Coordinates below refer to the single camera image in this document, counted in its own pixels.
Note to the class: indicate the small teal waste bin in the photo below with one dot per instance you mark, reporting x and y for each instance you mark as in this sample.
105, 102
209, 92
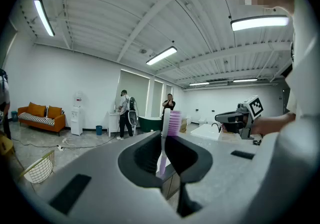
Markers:
14, 116

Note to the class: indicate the white water dispenser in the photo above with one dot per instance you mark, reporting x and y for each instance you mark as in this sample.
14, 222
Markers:
76, 120

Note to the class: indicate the white washstand cabinet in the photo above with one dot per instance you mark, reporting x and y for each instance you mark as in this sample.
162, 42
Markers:
113, 123

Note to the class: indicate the green bathtub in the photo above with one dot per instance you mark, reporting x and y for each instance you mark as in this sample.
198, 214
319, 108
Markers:
150, 123

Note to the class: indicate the white sink basin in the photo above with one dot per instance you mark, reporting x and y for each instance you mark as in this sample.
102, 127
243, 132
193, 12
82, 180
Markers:
206, 132

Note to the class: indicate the long ceiling light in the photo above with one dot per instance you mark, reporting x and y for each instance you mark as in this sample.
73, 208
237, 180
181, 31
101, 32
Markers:
260, 22
245, 80
199, 83
45, 17
162, 55

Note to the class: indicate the blue waste bin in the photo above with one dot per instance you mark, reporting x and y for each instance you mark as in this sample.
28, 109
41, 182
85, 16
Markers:
99, 130

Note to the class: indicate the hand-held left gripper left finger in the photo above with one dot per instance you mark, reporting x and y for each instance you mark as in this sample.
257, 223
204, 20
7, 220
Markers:
105, 168

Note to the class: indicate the person's right forearm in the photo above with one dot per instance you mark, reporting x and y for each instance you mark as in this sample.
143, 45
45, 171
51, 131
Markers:
272, 123

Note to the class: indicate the pink white toothbrush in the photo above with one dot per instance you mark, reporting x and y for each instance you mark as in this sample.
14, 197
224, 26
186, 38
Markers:
175, 123

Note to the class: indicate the cardboard box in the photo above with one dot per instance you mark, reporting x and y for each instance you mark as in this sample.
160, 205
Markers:
183, 125

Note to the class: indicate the orange sofa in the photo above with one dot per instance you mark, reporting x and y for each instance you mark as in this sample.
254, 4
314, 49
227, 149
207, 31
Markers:
57, 122

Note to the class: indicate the black faucet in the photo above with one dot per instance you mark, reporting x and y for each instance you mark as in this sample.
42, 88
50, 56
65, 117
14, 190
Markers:
216, 125

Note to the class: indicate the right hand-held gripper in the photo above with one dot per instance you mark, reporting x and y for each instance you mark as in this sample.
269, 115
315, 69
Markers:
253, 109

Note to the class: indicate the grey roller blind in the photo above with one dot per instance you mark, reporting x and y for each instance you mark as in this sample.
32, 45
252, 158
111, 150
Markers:
158, 98
135, 85

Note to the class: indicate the striped sofa seat pad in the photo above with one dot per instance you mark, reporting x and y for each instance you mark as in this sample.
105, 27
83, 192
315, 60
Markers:
35, 118

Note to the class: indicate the person's white shirt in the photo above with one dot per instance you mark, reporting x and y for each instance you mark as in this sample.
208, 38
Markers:
305, 143

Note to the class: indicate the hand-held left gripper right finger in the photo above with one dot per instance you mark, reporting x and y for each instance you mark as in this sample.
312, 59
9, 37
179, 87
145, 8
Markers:
220, 168

